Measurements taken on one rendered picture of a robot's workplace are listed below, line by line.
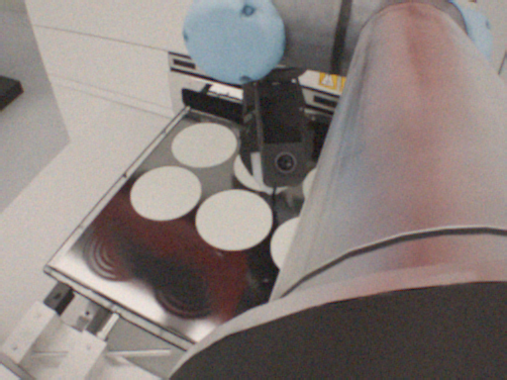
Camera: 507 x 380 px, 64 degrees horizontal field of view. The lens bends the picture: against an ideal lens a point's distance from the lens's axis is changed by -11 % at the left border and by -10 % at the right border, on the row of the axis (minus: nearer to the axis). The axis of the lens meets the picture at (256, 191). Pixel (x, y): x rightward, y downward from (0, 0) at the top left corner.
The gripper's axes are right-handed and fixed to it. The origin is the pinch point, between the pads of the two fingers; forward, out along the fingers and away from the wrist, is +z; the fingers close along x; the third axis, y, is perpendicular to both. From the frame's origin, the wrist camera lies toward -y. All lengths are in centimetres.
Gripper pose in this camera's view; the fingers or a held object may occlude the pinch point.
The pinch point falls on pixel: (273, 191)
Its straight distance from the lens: 60.9
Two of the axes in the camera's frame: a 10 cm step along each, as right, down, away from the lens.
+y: -1.0, -7.5, 6.6
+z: 0.0, 6.6, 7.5
